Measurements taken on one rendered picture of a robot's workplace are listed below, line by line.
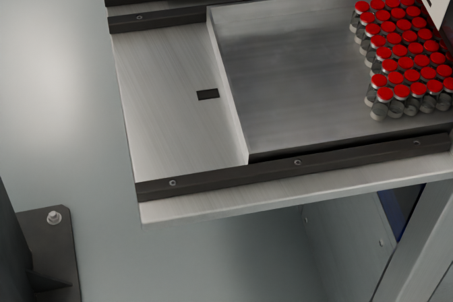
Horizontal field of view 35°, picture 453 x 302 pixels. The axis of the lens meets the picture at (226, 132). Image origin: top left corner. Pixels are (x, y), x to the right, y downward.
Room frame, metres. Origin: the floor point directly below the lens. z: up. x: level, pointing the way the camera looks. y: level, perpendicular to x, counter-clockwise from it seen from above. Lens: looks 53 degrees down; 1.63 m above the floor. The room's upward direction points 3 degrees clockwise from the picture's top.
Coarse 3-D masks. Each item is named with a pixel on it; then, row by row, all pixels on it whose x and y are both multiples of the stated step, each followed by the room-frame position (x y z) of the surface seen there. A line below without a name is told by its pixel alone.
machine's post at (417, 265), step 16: (432, 192) 0.54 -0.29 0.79; (448, 192) 0.52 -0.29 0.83; (416, 208) 0.56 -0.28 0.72; (432, 208) 0.53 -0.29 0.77; (448, 208) 0.51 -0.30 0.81; (416, 224) 0.54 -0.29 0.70; (432, 224) 0.52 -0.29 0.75; (448, 224) 0.51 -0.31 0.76; (400, 240) 0.56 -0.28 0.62; (416, 240) 0.53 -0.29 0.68; (432, 240) 0.51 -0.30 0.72; (448, 240) 0.51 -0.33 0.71; (400, 256) 0.54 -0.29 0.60; (416, 256) 0.52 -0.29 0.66; (432, 256) 0.51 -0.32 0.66; (448, 256) 0.52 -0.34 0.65; (400, 272) 0.53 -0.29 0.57; (416, 272) 0.51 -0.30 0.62; (432, 272) 0.52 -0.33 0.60; (384, 288) 0.55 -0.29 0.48; (400, 288) 0.51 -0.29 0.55; (416, 288) 0.51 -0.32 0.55; (432, 288) 0.52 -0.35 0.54
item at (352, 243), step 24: (312, 216) 0.85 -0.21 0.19; (336, 216) 0.75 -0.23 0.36; (360, 216) 0.68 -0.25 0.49; (384, 216) 0.62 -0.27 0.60; (312, 240) 0.82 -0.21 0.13; (336, 240) 0.73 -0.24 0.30; (360, 240) 0.66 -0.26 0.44; (384, 240) 0.59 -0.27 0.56; (336, 264) 0.70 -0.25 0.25; (360, 264) 0.63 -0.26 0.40; (384, 264) 0.57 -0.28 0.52; (336, 288) 0.67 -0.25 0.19; (360, 288) 0.60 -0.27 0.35
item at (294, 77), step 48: (288, 0) 0.78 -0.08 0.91; (336, 0) 0.80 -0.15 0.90; (384, 0) 0.82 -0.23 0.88; (240, 48) 0.71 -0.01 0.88; (288, 48) 0.71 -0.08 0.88; (336, 48) 0.72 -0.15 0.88; (240, 96) 0.62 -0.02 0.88; (288, 96) 0.62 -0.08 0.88; (336, 96) 0.63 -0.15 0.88; (240, 144) 0.54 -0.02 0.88; (288, 144) 0.54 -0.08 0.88; (336, 144) 0.53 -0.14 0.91
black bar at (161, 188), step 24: (384, 144) 0.54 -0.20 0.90; (408, 144) 0.54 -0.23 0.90; (432, 144) 0.54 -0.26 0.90; (240, 168) 0.49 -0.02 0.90; (264, 168) 0.49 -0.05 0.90; (288, 168) 0.50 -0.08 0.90; (312, 168) 0.50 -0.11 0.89; (336, 168) 0.51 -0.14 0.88; (144, 192) 0.45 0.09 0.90; (168, 192) 0.46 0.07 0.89; (192, 192) 0.46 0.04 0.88
